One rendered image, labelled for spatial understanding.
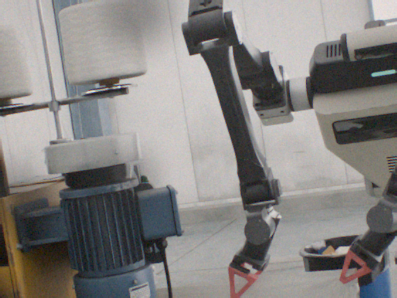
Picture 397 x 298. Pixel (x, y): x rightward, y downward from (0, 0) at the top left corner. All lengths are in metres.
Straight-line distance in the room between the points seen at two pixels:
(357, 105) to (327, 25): 7.78
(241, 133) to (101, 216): 0.38
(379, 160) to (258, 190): 0.52
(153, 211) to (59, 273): 0.26
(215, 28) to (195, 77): 8.58
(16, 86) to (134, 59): 0.27
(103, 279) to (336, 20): 8.49
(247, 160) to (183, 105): 8.56
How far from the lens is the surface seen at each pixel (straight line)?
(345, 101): 1.98
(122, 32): 1.52
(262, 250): 1.68
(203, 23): 1.53
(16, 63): 1.65
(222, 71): 1.55
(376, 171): 2.11
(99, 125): 10.36
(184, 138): 10.19
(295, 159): 9.83
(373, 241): 1.65
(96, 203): 1.37
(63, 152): 1.37
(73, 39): 1.53
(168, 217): 1.40
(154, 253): 1.52
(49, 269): 1.52
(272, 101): 1.99
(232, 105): 1.57
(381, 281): 3.93
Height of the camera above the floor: 1.43
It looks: 3 degrees down
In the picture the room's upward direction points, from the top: 9 degrees counter-clockwise
